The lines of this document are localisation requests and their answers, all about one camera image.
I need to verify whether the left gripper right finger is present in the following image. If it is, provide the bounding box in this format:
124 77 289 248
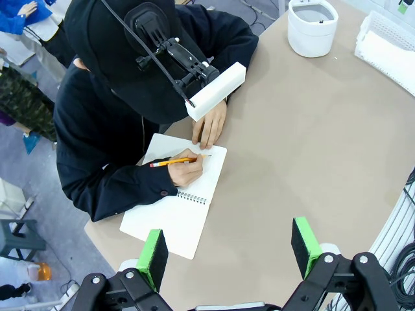
281 216 400 311

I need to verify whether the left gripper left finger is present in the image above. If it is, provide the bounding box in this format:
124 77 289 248
70 228 178 311

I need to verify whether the white spiral notebook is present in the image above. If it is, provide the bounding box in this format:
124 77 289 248
119 132 228 260

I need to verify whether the white paper stack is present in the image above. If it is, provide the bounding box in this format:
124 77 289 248
358 29 415 88

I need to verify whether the orange pencil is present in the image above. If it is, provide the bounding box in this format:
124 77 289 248
149 154 212 168

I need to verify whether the person's right forearm black sleeve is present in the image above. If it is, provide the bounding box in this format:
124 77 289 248
58 158 178 223

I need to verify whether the person's left forearm black sleeve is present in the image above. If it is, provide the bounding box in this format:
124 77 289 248
207 25 259 104

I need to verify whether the person's right hand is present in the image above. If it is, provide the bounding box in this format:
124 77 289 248
167 148 205 188

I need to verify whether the person's left hand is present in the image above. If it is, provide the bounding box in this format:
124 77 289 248
191 100 228 151

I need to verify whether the white perforated plastic basket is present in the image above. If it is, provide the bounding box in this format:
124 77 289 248
353 10 415 98

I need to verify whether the white lidded trash bin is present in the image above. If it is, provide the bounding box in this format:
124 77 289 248
287 0 339 58

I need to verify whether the orange translucent container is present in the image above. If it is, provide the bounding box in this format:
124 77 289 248
27 262 53 282

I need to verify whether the person in black jacket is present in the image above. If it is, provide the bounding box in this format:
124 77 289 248
53 3 259 223

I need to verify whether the grey plastic stool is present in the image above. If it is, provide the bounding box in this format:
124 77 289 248
0 219 47 262

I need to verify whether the white plastic crate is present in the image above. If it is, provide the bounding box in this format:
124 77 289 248
0 178 27 213

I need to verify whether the black cap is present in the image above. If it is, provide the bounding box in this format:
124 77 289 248
64 0 208 124

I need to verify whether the white cable bundle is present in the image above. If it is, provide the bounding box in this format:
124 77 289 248
369 184 415 311

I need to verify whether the white head camera box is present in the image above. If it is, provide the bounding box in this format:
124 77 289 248
184 61 246 122

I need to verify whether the black head camera mount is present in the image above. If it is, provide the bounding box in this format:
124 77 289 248
124 2 220 93

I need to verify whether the black head camera cable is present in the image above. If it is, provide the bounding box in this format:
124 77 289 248
100 0 197 108

